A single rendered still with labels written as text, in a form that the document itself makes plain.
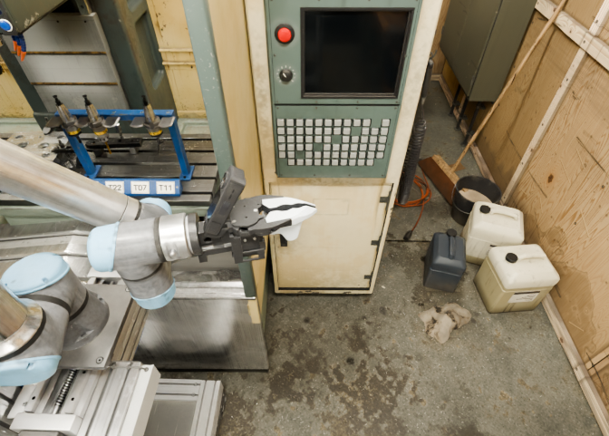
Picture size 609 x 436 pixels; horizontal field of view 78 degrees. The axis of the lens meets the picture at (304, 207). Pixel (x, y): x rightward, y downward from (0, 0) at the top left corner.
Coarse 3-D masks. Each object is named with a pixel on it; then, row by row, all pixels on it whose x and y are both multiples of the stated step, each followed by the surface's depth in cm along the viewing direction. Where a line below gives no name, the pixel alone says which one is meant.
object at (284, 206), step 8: (264, 200) 65; (272, 200) 65; (280, 200) 65; (288, 200) 65; (296, 200) 65; (264, 208) 65; (272, 208) 64; (280, 208) 64; (288, 208) 65; (264, 216) 66
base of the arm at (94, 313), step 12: (84, 300) 88; (96, 300) 93; (84, 312) 88; (96, 312) 91; (108, 312) 95; (72, 324) 86; (84, 324) 88; (96, 324) 91; (72, 336) 87; (84, 336) 90; (96, 336) 92; (72, 348) 89
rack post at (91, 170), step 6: (66, 132) 156; (72, 138) 158; (72, 144) 160; (78, 144) 161; (78, 150) 163; (84, 150) 166; (78, 156) 165; (84, 156) 166; (84, 162) 167; (90, 162) 170; (84, 168) 170; (90, 168) 170; (96, 168) 176; (84, 174) 173; (90, 174) 172; (96, 174) 173
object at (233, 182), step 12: (228, 168) 60; (228, 180) 57; (240, 180) 57; (228, 192) 57; (240, 192) 58; (216, 204) 59; (228, 204) 58; (216, 216) 59; (204, 228) 61; (216, 228) 61
